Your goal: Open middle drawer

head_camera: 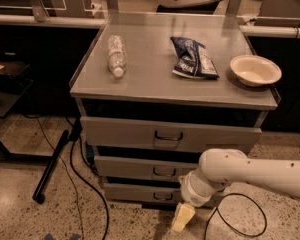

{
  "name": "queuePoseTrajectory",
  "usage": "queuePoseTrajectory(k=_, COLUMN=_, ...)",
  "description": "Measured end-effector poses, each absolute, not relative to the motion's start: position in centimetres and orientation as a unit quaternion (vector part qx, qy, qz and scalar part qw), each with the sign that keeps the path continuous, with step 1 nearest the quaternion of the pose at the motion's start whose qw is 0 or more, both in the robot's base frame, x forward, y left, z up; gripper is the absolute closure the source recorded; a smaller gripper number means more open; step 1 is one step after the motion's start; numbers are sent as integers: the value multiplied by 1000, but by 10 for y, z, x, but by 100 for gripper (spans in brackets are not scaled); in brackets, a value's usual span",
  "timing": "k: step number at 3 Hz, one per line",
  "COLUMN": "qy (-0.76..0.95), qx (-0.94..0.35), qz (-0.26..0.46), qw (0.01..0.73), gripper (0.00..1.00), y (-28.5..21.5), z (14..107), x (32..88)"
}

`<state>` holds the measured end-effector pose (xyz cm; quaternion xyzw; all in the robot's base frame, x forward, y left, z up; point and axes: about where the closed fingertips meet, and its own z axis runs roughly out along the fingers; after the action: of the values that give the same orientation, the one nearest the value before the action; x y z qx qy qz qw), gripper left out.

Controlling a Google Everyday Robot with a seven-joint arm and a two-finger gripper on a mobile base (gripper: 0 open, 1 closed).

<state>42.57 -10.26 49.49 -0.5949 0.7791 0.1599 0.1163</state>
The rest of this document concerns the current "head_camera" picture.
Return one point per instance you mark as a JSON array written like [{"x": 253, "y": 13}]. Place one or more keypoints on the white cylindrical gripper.
[{"x": 192, "y": 193}]

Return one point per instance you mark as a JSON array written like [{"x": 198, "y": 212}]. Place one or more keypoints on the grey drawer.
[
  {"x": 142, "y": 169},
  {"x": 156, "y": 135},
  {"x": 140, "y": 193}
]

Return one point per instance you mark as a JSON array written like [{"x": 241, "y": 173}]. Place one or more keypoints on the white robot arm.
[{"x": 219, "y": 168}]

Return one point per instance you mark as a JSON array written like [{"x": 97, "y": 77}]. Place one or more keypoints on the grey bottom drawer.
[{"x": 140, "y": 193}]

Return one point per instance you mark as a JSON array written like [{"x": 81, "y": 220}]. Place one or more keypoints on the grey top drawer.
[{"x": 156, "y": 135}]

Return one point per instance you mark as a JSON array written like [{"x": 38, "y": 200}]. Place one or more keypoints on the grey drawer cabinet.
[{"x": 149, "y": 90}]

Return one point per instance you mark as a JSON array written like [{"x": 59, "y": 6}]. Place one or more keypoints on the black stand leg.
[{"x": 38, "y": 195}]

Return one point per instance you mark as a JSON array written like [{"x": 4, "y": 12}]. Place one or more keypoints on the blue chip bag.
[{"x": 193, "y": 59}]

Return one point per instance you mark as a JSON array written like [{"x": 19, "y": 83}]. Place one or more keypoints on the white bowl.
[{"x": 255, "y": 71}]

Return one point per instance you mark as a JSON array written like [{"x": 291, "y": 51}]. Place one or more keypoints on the clear plastic water bottle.
[{"x": 117, "y": 58}]

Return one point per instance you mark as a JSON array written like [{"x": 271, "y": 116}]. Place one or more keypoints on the black office chair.
[{"x": 205, "y": 7}]

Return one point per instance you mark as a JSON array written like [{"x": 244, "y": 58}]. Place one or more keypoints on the black side cart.
[{"x": 13, "y": 83}]

